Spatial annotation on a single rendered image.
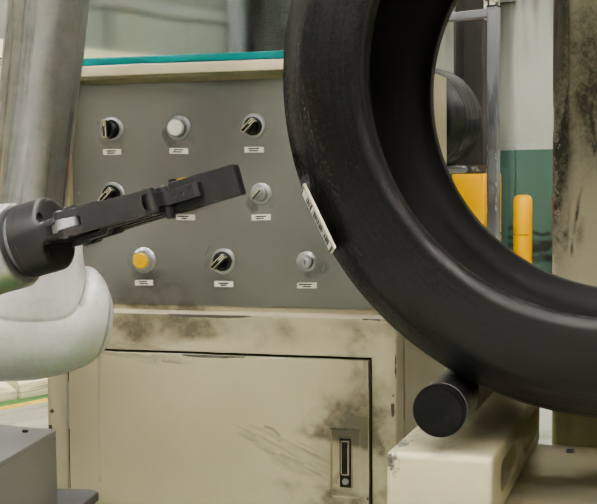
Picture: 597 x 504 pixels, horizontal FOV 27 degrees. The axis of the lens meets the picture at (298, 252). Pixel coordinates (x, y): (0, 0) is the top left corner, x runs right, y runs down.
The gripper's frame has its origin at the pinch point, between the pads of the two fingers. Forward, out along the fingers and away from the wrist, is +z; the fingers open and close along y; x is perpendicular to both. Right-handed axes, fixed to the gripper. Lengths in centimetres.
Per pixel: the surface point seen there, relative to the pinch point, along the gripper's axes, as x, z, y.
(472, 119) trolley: -41, -38, 457
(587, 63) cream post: -4.0, 36.0, 26.0
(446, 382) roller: 22.1, 19.9, -9.7
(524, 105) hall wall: -93, -70, 1029
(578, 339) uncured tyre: 20.8, 31.5, -12.2
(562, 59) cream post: -5.2, 33.6, 25.9
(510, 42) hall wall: -153, -69, 1042
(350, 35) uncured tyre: -7.5, 20.1, -12.2
